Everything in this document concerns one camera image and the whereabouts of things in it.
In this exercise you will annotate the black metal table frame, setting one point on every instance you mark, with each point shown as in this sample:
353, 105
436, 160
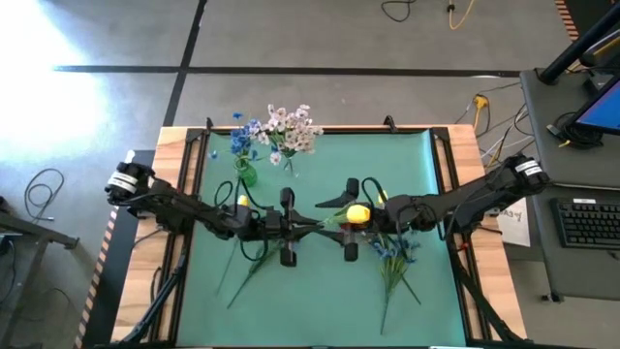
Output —
441, 134

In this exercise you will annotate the black floor platform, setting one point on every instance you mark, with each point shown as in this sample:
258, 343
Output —
116, 271

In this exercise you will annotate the orange black striped tape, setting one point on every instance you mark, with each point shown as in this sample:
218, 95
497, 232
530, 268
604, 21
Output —
99, 262
567, 19

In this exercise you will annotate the black monitor pole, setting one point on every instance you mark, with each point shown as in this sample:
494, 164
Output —
571, 53

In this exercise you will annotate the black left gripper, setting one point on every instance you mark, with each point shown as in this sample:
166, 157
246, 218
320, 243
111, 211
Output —
271, 225

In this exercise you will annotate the clear glass vase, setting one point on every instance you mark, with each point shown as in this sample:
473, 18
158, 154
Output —
290, 168

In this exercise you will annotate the grey metal table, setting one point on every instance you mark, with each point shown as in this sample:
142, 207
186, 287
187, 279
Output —
34, 231

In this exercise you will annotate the grey computer desk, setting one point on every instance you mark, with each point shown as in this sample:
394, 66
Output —
537, 106

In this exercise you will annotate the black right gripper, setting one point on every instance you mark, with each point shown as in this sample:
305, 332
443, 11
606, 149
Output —
385, 220

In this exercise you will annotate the yellow artificial tulip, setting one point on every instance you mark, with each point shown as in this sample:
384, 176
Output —
242, 200
358, 213
383, 197

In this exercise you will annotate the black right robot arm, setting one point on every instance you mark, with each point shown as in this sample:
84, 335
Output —
484, 189

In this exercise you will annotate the green glass vase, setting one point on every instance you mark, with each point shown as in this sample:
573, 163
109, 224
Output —
247, 175

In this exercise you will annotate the green table mat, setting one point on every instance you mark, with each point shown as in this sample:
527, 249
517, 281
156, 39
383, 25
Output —
315, 300

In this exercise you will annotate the black mat clamp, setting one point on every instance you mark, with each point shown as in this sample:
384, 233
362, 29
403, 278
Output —
390, 123
209, 125

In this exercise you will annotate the black diagonal frame strut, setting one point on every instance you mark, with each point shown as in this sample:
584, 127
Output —
162, 295
484, 310

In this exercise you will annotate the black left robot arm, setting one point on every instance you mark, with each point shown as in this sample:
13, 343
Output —
169, 206

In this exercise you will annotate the black keyboard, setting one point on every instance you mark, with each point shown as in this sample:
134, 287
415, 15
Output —
586, 225

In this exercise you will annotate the computer monitor blue screen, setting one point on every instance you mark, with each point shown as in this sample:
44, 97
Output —
605, 111

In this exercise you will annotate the white paper sheet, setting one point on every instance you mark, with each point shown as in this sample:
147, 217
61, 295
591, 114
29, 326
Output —
517, 235

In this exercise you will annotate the yellow power plug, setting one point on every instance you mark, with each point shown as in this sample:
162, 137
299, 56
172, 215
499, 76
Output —
480, 102

